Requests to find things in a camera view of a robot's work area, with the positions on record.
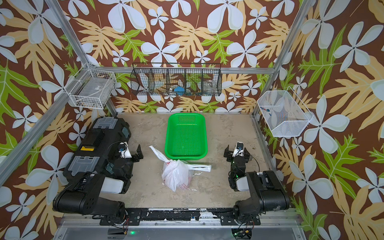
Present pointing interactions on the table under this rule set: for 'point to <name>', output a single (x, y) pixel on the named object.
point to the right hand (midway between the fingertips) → (236, 146)
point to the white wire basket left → (89, 88)
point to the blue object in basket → (179, 90)
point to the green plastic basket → (186, 136)
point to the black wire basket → (176, 79)
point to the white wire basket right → (284, 113)
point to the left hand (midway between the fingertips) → (131, 145)
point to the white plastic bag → (176, 173)
